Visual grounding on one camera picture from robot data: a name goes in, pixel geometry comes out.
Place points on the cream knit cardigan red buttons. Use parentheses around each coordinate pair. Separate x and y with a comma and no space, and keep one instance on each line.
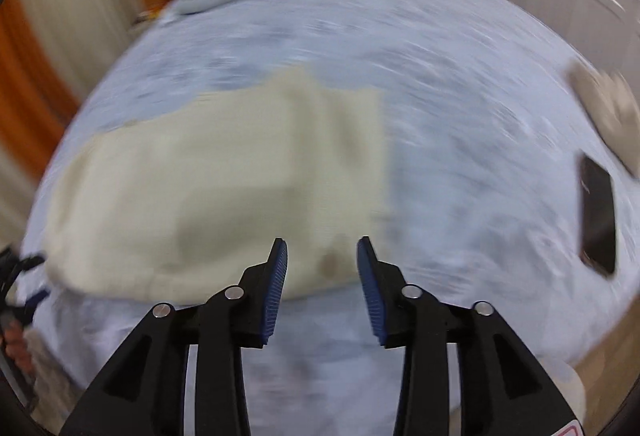
(178,206)

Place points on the black smartphone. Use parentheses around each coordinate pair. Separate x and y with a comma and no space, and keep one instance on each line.
(598,241)

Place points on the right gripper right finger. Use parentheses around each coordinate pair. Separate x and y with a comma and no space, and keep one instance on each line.
(504,390)

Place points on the cream sheer curtain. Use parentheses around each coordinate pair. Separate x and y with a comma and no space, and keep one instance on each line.
(81,39)

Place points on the blue butterfly bed sheet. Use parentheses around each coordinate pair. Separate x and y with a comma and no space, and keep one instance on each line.
(485,142)

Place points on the beige folded cloth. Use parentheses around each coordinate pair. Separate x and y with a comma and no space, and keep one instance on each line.
(613,109)

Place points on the orange curtain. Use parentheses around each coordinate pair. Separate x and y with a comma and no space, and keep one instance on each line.
(36,105)

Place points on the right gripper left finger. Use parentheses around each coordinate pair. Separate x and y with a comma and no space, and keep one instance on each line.
(142,388)

